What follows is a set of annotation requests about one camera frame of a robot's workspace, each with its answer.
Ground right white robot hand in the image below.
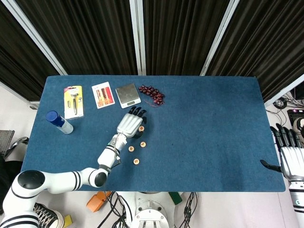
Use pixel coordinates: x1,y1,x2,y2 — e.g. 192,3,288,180
260,123,304,183

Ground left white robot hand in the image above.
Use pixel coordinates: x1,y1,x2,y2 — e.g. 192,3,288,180
115,106,148,139

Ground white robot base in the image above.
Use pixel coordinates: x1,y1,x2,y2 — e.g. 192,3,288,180
130,191,178,228

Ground silver digital kitchen scale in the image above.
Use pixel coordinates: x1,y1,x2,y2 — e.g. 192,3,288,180
115,83,142,109

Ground white red card package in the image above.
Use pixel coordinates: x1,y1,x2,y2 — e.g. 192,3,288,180
91,81,116,110

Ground dark red grape bunch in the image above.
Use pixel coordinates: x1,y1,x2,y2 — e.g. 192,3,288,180
138,84,165,108

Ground black electronic box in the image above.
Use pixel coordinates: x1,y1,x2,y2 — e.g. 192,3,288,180
286,108,304,136

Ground yellow razor blister pack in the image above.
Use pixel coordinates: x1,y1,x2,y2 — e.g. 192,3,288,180
63,85,85,120

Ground blue white spray can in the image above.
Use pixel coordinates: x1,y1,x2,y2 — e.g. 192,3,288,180
46,111,74,135

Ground blue felt table cloth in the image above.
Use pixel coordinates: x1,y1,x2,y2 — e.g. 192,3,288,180
17,75,286,192

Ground orange floor device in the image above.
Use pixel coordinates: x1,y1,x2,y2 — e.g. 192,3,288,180
86,191,112,213

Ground green floor block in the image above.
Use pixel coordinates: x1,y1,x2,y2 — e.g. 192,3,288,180
169,191,183,205

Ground dark pleated curtain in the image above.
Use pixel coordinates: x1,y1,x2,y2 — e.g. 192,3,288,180
14,0,138,76
142,0,230,76
0,0,60,102
206,0,304,103

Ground black white laced sneaker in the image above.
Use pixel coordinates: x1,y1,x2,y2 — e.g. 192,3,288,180
33,202,65,228

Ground grey mesh chair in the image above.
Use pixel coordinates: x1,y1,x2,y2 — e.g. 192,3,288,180
0,129,29,159

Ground black cable tangle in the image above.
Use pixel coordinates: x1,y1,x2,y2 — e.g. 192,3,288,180
266,91,304,124

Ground white frame post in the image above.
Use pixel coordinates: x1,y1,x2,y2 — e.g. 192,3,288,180
200,0,240,76
129,0,147,76
0,80,40,110
2,0,68,76
263,73,304,107

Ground black floor cable bundle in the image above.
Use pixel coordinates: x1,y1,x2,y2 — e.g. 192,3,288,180
99,191,133,228
179,191,201,228

